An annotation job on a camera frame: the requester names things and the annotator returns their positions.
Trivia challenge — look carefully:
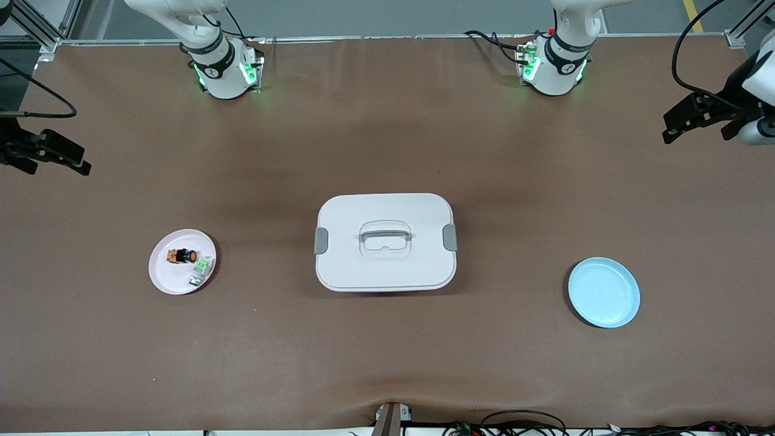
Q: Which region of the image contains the aluminium frame profile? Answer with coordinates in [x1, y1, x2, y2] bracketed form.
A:
[0, 0, 82, 54]
[724, 0, 775, 50]

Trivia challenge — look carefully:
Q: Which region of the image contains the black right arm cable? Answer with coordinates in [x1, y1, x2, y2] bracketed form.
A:
[0, 56, 78, 119]

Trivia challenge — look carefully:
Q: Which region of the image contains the light blue round plate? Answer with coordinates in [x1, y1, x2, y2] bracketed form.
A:
[567, 257, 641, 329]

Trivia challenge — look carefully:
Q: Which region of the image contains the black looped cable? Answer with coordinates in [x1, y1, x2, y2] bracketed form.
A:
[480, 410, 568, 436]

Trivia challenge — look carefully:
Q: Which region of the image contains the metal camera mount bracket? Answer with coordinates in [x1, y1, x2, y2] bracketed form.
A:
[374, 401, 414, 436]

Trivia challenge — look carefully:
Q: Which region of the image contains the pink round plate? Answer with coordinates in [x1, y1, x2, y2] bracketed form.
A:
[148, 228, 217, 296]

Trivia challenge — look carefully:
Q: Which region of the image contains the black arm base cable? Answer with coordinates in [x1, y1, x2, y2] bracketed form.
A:
[464, 29, 536, 66]

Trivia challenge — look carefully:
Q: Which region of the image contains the white lidded storage box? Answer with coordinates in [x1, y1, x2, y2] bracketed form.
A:
[314, 193, 458, 293]

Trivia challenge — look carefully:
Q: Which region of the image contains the brown table mat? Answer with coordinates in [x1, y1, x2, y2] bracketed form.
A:
[0, 35, 775, 434]

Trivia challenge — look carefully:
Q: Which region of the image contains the black cable bundle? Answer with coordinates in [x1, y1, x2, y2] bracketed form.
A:
[445, 420, 775, 436]

